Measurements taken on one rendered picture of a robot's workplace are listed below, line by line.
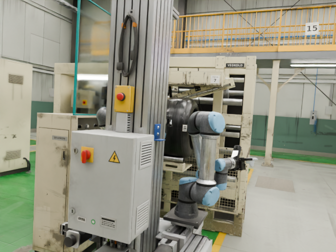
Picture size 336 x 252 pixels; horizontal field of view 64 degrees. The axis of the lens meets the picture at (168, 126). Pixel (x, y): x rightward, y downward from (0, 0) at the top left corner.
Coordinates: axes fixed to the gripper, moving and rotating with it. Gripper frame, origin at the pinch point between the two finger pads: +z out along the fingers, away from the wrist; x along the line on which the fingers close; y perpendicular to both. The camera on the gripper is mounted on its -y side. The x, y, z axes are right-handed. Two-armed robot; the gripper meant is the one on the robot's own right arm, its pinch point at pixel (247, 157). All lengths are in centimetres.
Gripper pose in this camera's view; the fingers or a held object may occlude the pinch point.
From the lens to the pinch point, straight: 197.3
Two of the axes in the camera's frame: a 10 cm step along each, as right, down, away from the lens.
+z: 7.4, 0.1, 6.8
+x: 6.8, -0.5, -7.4
